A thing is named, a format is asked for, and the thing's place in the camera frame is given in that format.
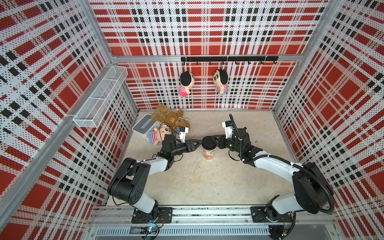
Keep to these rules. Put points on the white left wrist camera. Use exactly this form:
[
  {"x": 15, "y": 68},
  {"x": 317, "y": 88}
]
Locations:
[{"x": 182, "y": 131}]

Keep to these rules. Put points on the black plastic cup lid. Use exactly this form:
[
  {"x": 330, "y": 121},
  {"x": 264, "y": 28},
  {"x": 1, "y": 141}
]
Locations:
[{"x": 208, "y": 143}]

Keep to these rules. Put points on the black wall hook rail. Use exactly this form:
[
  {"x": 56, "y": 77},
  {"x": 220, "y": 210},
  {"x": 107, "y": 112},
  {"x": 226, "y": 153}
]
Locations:
[{"x": 223, "y": 59}]

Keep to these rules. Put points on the green circuit board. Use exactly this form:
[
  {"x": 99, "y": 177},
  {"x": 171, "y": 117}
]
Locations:
[{"x": 149, "y": 230}]

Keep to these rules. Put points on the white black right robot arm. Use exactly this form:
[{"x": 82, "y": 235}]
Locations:
[{"x": 312, "y": 192}]

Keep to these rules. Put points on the striped shirt boy plush doll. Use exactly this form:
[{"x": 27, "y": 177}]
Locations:
[{"x": 156, "y": 136}]

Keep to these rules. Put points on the printed paper milk tea cup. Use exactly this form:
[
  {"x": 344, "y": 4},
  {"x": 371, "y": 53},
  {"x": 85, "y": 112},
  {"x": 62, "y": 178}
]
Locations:
[{"x": 208, "y": 154}]

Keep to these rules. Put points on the brown capybara plush toy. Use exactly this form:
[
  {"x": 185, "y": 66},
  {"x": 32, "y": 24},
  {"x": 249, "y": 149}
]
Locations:
[{"x": 174, "y": 119}]

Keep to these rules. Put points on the white wire mesh shelf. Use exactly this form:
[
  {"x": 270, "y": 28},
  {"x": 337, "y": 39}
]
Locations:
[{"x": 93, "y": 111}]

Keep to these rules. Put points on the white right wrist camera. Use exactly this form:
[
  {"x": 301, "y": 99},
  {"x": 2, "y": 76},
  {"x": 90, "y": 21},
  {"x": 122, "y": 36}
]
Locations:
[{"x": 229, "y": 129}]

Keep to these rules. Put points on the pink hanging plush doll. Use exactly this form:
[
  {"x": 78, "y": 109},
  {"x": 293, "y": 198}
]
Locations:
[{"x": 187, "y": 81}]

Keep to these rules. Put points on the blue hanging plush doll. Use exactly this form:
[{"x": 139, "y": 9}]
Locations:
[{"x": 221, "y": 81}]

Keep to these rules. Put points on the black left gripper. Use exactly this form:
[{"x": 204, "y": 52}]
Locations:
[{"x": 190, "y": 147}]

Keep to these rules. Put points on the white grey tissue box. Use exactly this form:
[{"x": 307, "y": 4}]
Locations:
[{"x": 144, "y": 125}]

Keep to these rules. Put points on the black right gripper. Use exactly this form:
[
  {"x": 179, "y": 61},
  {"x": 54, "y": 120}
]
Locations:
[{"x": 221, "y": 141}]

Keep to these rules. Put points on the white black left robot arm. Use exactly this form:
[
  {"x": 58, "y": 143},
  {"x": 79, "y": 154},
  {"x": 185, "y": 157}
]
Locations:
[{"x": 129, "y": 181}]

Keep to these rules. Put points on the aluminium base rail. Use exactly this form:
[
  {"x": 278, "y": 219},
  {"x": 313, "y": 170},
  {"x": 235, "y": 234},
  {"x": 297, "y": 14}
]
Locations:
[{"x": 220, "y": 222}]

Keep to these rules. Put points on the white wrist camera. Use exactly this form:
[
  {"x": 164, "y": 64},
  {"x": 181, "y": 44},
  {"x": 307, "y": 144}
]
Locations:
[
  {"x": 229, "y": 129},
  {"x": 182, "y": 131}
]

